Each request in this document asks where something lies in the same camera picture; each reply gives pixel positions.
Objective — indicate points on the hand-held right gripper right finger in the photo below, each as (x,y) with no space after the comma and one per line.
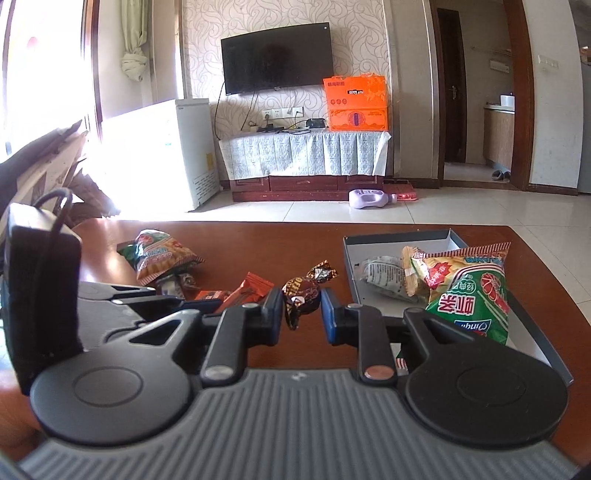
(327,318)

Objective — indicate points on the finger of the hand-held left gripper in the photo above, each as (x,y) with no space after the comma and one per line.
(184,304)
(115,290)

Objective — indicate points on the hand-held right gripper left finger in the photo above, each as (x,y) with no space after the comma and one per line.
(278,318)

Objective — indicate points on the brown gold foil candy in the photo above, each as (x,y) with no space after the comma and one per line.
(300,297)

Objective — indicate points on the green prawn cracker bag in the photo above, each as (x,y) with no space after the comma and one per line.
(159,256)
(471,295)

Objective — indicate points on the pale snack packet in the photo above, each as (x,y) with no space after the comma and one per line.
(383,277)

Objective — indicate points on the grey box with white inside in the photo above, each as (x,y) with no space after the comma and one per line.
(378,247)

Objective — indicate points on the small white packet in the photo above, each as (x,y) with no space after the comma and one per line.
(168,286)

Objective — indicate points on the orange snack packet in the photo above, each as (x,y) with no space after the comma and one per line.
(251,288)
(212,295)

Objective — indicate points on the dark wooden television cabinet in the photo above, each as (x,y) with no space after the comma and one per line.
(300,184)

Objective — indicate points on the pink slippers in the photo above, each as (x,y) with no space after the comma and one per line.
(406,197)

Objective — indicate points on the pile of cardboard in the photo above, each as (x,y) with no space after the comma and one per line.
(46,152)

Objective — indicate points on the pale patterned tablecloth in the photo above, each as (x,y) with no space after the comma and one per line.
(286,152)

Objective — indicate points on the white chest freezer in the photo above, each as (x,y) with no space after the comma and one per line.
(194,138)

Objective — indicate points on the black power strip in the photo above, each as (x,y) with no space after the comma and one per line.
(271,129)

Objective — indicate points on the small black device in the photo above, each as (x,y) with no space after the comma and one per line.
(316,123)

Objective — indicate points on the orange gift box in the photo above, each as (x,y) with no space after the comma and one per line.
(358,120)
(355,92)

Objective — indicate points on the grey slippers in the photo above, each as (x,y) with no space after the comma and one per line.
(501,175)

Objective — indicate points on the tied pale curtain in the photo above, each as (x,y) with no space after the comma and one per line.
(134,60)

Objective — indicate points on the wooden kitchen cabinet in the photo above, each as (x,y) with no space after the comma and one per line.
(498,143)

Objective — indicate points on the dark wooden door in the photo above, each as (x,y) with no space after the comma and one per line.
(451,92)

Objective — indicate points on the white kitchen container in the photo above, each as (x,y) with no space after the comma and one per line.
(507,102)

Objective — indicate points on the grey refrigerator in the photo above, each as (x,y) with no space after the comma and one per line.
(585,138)

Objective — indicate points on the black wall television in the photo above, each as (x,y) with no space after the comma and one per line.
(277,57)

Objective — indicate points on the dark wooden door frame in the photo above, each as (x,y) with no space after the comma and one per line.
(519,92)

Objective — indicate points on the white wall-mounted box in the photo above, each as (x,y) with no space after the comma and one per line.
(499,65)

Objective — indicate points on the white light switch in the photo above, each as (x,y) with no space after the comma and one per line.
(548,61)

